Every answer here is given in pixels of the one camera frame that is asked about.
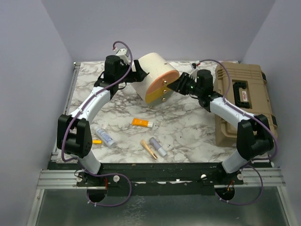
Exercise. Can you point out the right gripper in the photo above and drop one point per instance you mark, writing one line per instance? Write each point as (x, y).
(179, 84)

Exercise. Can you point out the tan plastic tool case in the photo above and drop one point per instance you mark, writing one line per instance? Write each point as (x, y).
(248, 91)

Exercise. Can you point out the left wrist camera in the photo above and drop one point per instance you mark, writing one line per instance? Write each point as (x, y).
(123, 54)

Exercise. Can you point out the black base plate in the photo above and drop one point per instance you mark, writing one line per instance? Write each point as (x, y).
(148, 179)

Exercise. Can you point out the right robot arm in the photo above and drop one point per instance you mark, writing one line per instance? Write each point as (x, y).
(253, 134)

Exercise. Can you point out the lavender white bottle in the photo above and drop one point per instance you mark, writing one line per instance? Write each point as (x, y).
(158, 147)

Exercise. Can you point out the yellow drawer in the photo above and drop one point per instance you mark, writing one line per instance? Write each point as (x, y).
(155, 92)

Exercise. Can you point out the grey bottom drawer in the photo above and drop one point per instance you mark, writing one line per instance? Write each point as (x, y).
(161, 99)

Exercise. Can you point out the white blue tube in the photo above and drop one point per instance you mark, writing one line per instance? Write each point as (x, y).
(105, 137)

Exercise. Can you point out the peach top drawer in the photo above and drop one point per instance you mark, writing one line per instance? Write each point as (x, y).
(164, 78)

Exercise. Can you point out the orange sunscreen tube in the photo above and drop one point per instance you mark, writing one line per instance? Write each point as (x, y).
(142, 123)

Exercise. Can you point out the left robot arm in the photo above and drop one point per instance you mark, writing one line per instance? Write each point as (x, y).
(74, 137)

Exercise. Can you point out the beige gold concealer tube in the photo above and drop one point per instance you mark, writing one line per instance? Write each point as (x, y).
(148, 149)

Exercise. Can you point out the cream round drawer organizer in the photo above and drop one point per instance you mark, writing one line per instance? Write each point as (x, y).
(153, 64)

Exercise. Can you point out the aluminium rail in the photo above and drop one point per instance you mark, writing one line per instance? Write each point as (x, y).
(65, 179)

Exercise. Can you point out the yellow mascara tube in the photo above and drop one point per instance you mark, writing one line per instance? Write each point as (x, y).
(98, 142)

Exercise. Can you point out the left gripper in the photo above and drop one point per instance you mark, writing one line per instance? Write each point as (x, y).
(138, 76)

